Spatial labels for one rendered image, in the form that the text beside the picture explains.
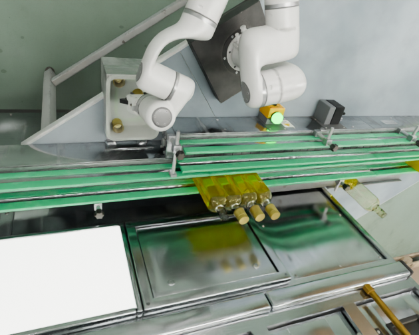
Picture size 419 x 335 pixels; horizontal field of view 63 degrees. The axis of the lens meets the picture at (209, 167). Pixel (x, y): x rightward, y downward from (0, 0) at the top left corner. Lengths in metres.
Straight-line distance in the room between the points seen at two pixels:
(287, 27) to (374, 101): 0.93
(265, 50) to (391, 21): 0.83
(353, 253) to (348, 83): 0.70
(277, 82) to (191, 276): 0.61
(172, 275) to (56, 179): 0.45
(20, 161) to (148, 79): 0.54
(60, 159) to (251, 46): 0.68
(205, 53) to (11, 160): 0.68
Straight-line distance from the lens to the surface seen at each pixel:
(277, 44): 0.90
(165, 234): 1.18
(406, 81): 1.85
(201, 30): 0.83
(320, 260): 1.32
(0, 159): 1.21
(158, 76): 0.82
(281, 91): 0.93
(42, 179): 1.14
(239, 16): 1.16
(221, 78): 1.20
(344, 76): 1.58
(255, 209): 1.13
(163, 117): 0.84
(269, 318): 1.08
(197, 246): 1.16
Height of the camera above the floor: 1.84
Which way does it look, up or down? 48 degrees down
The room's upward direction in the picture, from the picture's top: 149 degrees clockwise
